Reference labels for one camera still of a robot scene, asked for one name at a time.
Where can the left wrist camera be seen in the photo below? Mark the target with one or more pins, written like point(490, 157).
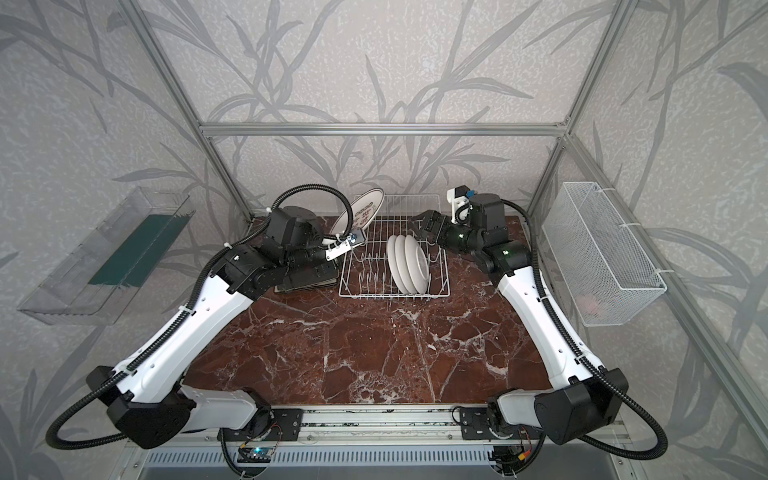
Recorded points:
point(339, 247)

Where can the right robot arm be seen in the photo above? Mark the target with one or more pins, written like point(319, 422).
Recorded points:
point(576, 402)

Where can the green led circuit board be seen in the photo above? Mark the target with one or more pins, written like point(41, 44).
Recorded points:
point(256, 454)

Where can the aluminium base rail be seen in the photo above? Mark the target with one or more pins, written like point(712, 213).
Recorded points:
point(380, 425)

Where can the pink object in basket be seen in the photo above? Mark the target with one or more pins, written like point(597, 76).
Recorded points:
point(589, 305)

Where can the clear plastic wall bin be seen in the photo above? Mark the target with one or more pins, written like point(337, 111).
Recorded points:
point(65, 297)

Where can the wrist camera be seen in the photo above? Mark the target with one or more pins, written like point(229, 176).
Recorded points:
point(459, 200)
point(339, 247)

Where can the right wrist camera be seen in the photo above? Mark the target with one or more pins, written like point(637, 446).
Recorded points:
point(459, 200)

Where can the white round plate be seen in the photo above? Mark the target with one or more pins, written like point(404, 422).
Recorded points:
point(364, 210)
point(417, 264)
point(401, 261)
point(393, 265)

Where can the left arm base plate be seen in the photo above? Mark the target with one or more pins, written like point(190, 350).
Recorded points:
point(271, 426)

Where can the green mat in bin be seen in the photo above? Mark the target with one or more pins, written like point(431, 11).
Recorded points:
point(135, 259)

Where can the white mesh wall basket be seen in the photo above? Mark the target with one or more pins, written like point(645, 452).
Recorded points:
point(597, 253)

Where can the white wire dish rack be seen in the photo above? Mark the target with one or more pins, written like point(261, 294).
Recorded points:
point(365, 273)

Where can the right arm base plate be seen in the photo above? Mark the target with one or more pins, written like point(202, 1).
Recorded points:
point(485, 423)

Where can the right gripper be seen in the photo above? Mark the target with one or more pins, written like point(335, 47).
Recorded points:
point(439, 228)

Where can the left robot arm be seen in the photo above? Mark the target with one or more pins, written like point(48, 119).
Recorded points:
point(145, 396)

